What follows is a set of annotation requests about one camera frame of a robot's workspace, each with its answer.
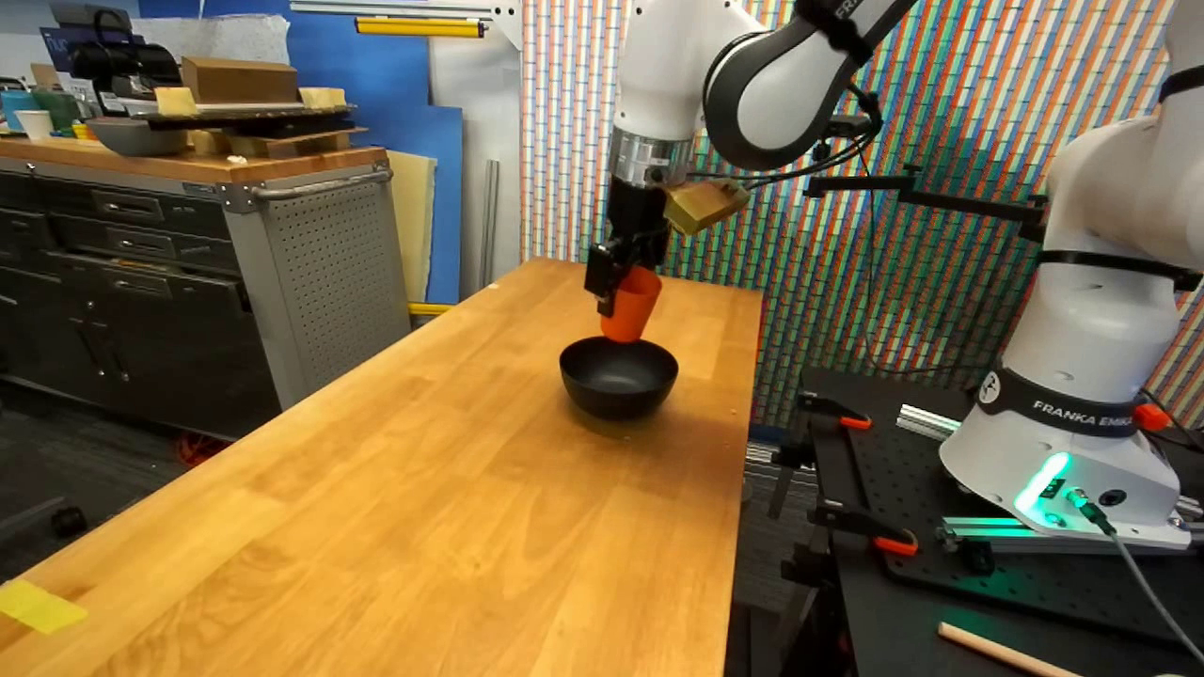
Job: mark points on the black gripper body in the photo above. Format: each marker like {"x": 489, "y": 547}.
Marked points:
{"x": 637, "y": 225}

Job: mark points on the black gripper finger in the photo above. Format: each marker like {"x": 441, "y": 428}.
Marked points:
{"x": 604, "y": 273}

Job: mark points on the orange plastic cup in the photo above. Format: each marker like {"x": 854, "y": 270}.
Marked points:
{"x": 629, "y": 305}

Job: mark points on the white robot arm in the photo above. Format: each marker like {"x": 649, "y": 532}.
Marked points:
{"x": 1056, "y": 428}

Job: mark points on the black bowl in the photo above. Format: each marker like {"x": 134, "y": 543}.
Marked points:
{"x": 617, "y": 382}

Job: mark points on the black orange clamp rear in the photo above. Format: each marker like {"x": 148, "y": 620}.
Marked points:
{"x": 832, "y": 408}

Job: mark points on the black orange clamp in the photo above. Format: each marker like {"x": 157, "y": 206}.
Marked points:
{"x": 832, "y": 408}
{"x": 878, "y": 532}

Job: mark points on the black orange clamp front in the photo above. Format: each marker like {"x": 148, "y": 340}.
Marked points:
{"x": 878, "y": 532}

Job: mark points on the grey tool cabinet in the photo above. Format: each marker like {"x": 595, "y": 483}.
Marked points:
{"x": 193, "y": 296}

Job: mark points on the wooden box on cabinet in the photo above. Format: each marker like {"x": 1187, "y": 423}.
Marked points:
{"x": 237, "y": 82}

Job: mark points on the wooden stick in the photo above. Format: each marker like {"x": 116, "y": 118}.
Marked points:
{"x": 997, "y": 653}

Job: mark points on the yellow tape piece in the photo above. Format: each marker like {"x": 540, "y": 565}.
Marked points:
{"x": 37, "y": 607}

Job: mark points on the gold wrist camera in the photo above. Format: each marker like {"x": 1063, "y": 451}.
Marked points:
{"x": 701, "y": 206}

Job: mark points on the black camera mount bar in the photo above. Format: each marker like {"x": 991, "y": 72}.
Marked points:
{"x": 905, "y": 185}

